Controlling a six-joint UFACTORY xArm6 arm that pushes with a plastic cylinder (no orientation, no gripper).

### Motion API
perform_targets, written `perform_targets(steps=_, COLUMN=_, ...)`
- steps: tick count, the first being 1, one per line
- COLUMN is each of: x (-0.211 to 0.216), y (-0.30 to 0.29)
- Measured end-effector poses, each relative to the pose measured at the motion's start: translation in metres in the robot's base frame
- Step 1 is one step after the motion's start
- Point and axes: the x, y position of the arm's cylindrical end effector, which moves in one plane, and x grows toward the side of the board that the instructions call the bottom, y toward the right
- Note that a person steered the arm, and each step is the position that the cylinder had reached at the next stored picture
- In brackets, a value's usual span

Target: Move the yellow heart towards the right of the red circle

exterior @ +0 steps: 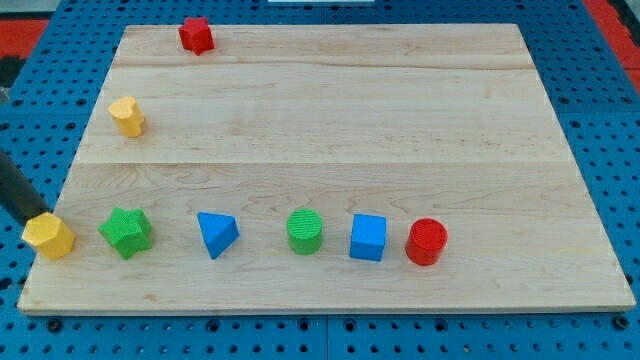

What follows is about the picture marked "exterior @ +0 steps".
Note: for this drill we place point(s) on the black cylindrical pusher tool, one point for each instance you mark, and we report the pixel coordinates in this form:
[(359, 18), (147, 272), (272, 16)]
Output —
[(18, 196)]

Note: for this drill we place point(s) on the yellow heart block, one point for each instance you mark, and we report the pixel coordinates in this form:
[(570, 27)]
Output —
[(127, 116)]

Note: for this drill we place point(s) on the yellow hexagon block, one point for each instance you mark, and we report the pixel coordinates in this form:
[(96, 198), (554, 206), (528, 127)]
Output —
[(49, 236)]

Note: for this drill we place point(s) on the green star block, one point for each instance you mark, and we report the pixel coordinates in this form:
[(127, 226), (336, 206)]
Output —
[(127, 231)]

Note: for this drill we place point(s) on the blue triangle block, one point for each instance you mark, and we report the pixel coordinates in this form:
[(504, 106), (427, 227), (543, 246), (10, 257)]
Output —
[(219, 231)]

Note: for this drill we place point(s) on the red star block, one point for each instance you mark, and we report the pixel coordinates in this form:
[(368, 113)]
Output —
[(196, 35)]

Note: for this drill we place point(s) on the green cylinder block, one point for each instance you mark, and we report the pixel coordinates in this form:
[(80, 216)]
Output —
[(304, 229)]

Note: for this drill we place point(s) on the blue cube block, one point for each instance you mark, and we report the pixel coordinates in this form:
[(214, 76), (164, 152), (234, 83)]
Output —
[(368, 237)]

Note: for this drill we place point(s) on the wooden board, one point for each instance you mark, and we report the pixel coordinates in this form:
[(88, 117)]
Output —
[(443, 121)]

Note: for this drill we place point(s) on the red cylinder block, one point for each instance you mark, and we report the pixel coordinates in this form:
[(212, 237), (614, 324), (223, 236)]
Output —
[(426, 241)]

